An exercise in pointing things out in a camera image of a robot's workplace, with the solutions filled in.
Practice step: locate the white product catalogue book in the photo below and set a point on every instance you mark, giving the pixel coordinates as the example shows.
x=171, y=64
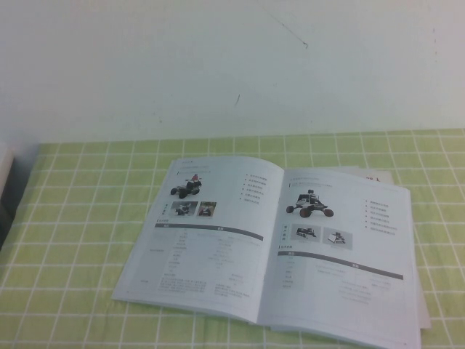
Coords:
x=232, y=254

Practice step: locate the green checked tablecloth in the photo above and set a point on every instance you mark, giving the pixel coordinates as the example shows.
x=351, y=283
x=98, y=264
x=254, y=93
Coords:
x=72, y=236

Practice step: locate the grey white box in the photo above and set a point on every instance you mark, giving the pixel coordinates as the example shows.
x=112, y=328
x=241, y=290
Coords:
x=5, y=171

